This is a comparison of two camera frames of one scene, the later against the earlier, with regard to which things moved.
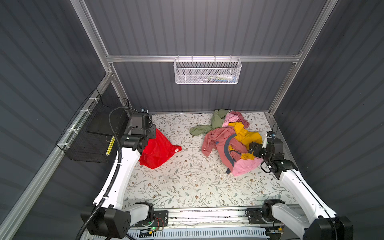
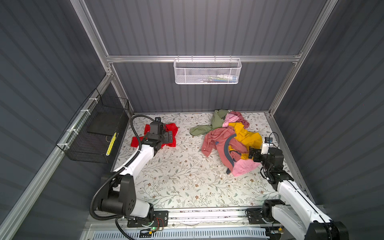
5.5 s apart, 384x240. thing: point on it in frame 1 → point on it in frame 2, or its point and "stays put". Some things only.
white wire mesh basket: x=207 y=71 stays put
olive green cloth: x=217 y=121 stays put
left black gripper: x=152 y=129 → x=166 y=136
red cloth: x=158 y=151 → x=171 y=127
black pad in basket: x=106 y=122 stays put
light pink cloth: x=243 y=166 stays put
